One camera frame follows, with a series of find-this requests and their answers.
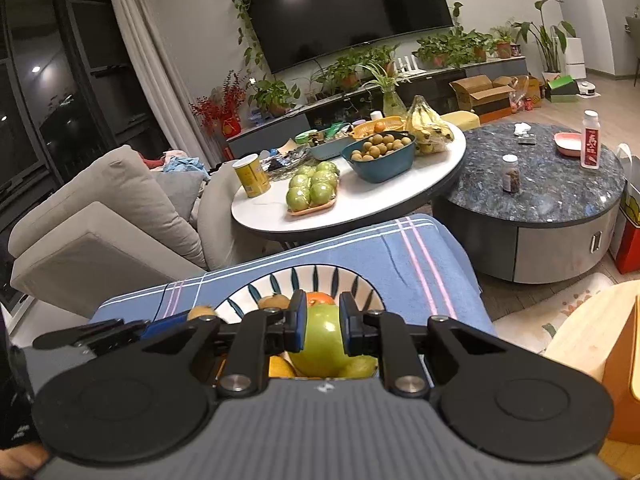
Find dark teal basin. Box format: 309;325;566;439
341;132;417;184

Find red berry branch decoration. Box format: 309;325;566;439
189;72;246;139

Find white round coffee table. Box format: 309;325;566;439
230;127;467;244

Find green box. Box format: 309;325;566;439
544;74;581;104

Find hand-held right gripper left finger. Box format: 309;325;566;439
104;289;308;397

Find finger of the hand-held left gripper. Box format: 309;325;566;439
141;312;190;339

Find beige curtain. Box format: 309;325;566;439
104;0;222;162

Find bunch of bananas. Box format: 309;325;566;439
403;94;455;155

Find white air purifier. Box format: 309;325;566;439
564;37;586;81

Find potted green plant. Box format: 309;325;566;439
247;77;301;117
492;24;519;59
414;32;456;69
452;29;494;64
364;44;401;79
324;52;366;92

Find small cardboard box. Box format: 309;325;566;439
514;74;544;109

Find thin black cable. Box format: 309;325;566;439
149;284;169;322

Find dark window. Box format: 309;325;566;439
0;0;172;307

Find pile of clothes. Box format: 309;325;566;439
142;149;211;176

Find tall large-leaf plant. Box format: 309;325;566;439
512;0;576;76

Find round wooden side table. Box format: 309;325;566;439
544;279;640;402

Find silver foil packets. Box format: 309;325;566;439
262;147;321;171

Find yellow pouf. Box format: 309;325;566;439
442;109;480;131

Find white bottle red label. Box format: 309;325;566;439
579;109;601;169

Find orange storage box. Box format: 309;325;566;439
602;294;640;444

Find glass vase with plant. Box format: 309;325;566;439
359;62;409;119

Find yellow can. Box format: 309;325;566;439
233;153;271;199

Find open cardboard box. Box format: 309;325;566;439
448;74;516;116

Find tray of green apples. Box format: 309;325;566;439
285;160;341;217

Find blue plaid tablecloth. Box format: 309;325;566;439
87;213;497;361

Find pile of brown longans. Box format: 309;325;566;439
349;130;414;162

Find dark marble round table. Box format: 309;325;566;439
432;122;627;284

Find yellow lemon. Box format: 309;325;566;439
339;357;379;380

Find glass spice jar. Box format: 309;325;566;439
501;153;520;194

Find light teal basket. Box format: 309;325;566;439
304;132;359;159

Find red and white shopping bag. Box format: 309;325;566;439
612;143;640;275

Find small orange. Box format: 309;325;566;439
268;354;296;379

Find beige sofa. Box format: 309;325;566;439
7;144;282;319

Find person's left hand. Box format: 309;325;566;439
0;446;51;475

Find wall television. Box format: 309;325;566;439
238;0;455;75

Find pink dish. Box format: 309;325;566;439
554;131;584;156

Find patterned rug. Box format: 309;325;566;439
492;272;621;357

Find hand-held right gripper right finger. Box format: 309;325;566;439
338;292;539;397

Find orange basket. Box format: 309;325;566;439
349;116;406;140

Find striped white ceramic bowl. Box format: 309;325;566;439
209;264;386;380

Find large green apple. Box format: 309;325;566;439
288;304;381;377

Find dark television cabinet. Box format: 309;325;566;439
224;54;529;159

